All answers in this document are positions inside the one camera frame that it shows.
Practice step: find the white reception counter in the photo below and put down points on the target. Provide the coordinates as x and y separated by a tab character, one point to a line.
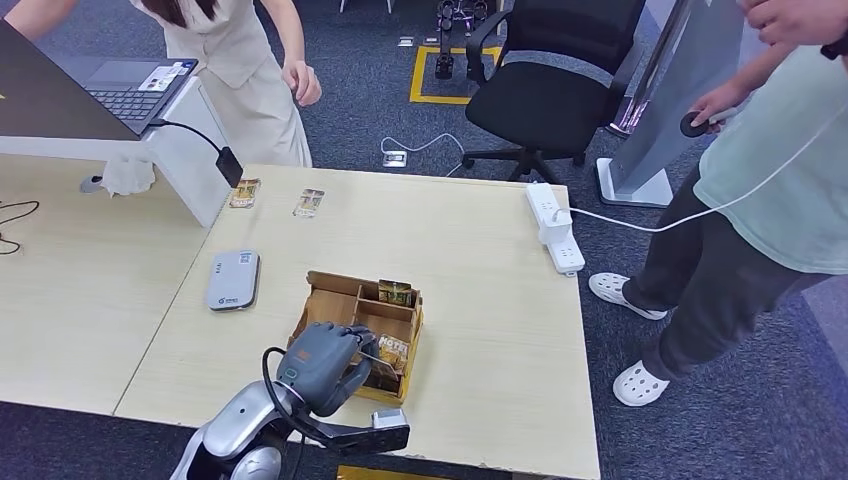
182	166

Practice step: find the grey card reader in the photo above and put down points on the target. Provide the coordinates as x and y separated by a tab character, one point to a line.
233	281

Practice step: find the person's left forearm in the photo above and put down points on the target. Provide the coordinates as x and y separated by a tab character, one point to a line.
285	33

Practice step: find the black wheeled equipment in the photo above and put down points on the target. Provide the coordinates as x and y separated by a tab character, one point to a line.
444	65

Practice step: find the metal floor socket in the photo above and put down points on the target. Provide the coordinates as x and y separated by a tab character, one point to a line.
395	159

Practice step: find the white ID card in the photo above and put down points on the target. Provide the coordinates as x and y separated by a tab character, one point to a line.
159	78

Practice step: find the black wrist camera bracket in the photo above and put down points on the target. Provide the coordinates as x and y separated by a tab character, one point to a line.
358	438

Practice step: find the white charger plug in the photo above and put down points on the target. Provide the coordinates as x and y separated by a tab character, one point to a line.
556	230

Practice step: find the person's right forearm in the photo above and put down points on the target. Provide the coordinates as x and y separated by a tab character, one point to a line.
762	73
36	16

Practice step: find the black round hand controller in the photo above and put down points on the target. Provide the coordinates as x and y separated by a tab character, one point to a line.
693	126

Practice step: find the person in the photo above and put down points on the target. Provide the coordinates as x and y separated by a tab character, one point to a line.
768	212
245	86

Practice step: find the wooden compartment box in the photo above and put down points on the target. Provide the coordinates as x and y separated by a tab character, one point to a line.
324	305

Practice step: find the white perforated clog shoe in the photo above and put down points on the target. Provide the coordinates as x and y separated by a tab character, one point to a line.
638	384
623	295

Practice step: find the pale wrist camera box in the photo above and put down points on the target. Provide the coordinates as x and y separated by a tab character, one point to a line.
389	418

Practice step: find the person's right hand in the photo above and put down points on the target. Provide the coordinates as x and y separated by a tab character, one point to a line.
715	106

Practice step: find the black laptop power adapter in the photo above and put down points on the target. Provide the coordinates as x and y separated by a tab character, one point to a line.
230	167

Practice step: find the dark grey laptop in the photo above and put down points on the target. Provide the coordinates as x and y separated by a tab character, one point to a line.
112	96

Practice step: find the black office chair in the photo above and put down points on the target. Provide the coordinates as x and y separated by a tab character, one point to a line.
540	102

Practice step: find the grey metal floor stand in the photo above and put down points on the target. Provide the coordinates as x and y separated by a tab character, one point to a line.
662	116

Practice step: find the black wrist watch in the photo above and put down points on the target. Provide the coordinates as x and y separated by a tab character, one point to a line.
836	46

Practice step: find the white crumpled tissue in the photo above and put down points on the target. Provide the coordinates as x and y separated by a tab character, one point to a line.
129	177

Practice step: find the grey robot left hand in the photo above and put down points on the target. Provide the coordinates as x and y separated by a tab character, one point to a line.
318	368

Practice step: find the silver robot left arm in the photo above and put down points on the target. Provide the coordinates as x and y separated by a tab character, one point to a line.
238	424

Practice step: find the white power strip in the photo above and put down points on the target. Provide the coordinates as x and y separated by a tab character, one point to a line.
567	257

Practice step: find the person's left hand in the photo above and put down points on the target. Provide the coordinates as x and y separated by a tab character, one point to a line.
795	20
303	83

